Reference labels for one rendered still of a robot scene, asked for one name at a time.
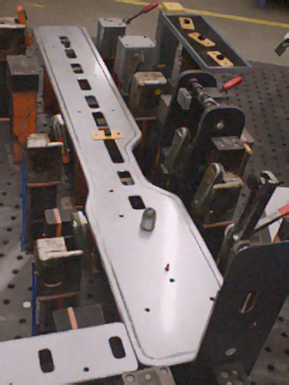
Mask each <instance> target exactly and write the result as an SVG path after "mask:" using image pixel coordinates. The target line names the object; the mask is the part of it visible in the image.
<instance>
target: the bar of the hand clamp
mask: <svg viewBox="0 0 289 385"><path fill-rule="evenodd" d="M246 185H247V187H248V189H249V190H251V191H250V193H249V196H248V197H247V199H246V201H245V202H244V204H243V207H242V209H241V212H240V214H239V216H238V218H237V220H236V222H235V224H234V226H233V228H232V229H231V232H230V233H229V235H228V236H227V240H228V241H235V239H234V237H233V235H234V234H235V233H236V232H238V231H240V230H241V232H240V234H239V235H238V237H237V239H236V242H235V245H236V243H237V242H238V241H241V240H245V239H246V240H248V239H249V237H250V235H251V234H252V232H253V230H254V228H255V226H256V225H257V224H258V222H259V220H260V219H261V216H262V214H263V212H264V211H265V210H266V208H267V205H268V203H269V202H270V200H271V198H272V197H273V195H274V193H275V189H276V187H277V186H279V185H280V181H279V180H277V179H275V177H274V174H273V173H272V172H271V171H261V172H260V174H259V175H258V176H257V175H256V174H250V175H249V176H248V178H247V180H246ZM235 245H234V247H235ZM234 247H233V251H234Z"/></svg>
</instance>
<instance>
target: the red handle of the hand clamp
mask: <svg viewBox="0 0 289 385"><path fill-rule="evenodd" d="M287 216H289V203H288V204H287V205H284V206H282V207H280V208H279V209H278V210H277V211H275V212H274V213H273V214H271V215H269V216H267V217H265V218H263V219H262V220H260V221H259V222H258V224H257V225H256V226H255V228H254V230H253V232H252V234H251V235H253V234H255V233H256V232H258V231H260V230H262V229H265V228H266V227H267V226H269V225H271V224H273V223H274V222H276V221H278V220H280V219H281V218H282V217H287ZM240 232H241V230H240V231H238V232H236V233H235V234H234V235H233V237H234V239H235V240H236V239H237V237H238V235H239V234H240Z"/></svg>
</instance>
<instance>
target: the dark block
mask: <svg viewBox="0 0 289 385"><path fill-rule="evenodd" d="M245 149H246V148H245V146H244V145H243V143H242V142H241V141H240V139H239V138H238V137H237V136H229V137H211V139H210V143H209V146H208V150H207V152H206V168H205V172H204V174H203V178H204V176H205V174H206V171H207V170H208V169H209V167H210V165H211V164H212V163H213V162H215V163H220V164H222V166H223V168H224V171H225V172H230V171H234V172H237V170H238V169H239V168H240V165H241V162H242V159H243V154H244V151H245ZM203 178H202V180H203Z"/></svg>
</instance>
